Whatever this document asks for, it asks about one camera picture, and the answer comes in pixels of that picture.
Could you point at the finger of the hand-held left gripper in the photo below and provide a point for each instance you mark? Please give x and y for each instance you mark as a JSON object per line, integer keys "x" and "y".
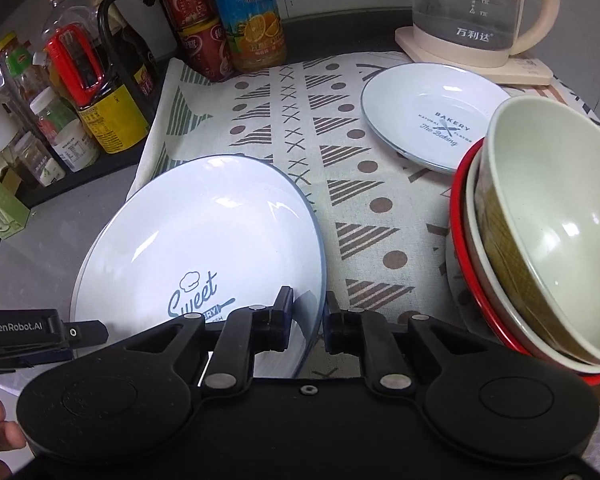
{"x": 82, "y": 334}

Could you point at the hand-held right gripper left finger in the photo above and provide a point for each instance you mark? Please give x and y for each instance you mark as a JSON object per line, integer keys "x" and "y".
{"x": 275, "y": 327}

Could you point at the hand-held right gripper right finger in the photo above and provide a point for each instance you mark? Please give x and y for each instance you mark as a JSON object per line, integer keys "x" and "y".
{"x": 342, "y": 332}

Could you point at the blue-rimmed plate with script print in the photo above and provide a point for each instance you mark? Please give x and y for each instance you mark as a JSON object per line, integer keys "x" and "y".
{"x": 180, "y": 240}

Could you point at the cream ceramic bowl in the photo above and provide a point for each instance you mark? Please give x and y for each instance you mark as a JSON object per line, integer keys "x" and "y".
{"x": 555, "y": 200}
{"x": 480, "y": 270}

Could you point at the red and black bowl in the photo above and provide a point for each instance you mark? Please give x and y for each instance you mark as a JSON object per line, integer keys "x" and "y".
{"x": 457, "y": 230}

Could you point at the person's left hand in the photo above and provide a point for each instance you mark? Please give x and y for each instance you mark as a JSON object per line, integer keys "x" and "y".
{"x": 5, "y": 432}

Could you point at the green carton box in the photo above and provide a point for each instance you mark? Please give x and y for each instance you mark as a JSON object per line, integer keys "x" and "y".
{"x": 2, "y": 210}

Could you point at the black shelf rack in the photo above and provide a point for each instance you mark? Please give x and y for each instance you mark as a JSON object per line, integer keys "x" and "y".
{"x": 95, "y": 175}

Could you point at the small glass spice jar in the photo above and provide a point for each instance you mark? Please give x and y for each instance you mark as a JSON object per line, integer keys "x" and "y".
{"x": 37, "y": 160}

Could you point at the patterned fringed cloth mat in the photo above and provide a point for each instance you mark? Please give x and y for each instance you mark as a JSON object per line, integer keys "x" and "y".
{"x": 330, "y": 160}

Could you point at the white labelled jar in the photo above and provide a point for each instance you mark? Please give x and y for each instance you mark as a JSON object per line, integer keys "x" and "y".
{"x": 67, "y": 135}

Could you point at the small blue-rimmed plate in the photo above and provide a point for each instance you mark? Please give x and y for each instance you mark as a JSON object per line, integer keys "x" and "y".
{"x": 430, "y": 115}

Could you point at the cream kettle base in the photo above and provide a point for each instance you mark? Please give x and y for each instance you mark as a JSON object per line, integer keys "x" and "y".
{"x": 455, "y": 57}

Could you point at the orange juice bottle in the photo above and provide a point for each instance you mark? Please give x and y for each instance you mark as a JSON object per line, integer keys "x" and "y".
{"x": 250, "y": 15}

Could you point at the glass electric kettle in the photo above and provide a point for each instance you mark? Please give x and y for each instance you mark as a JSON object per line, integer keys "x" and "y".
{"x": 470, "y": 15}

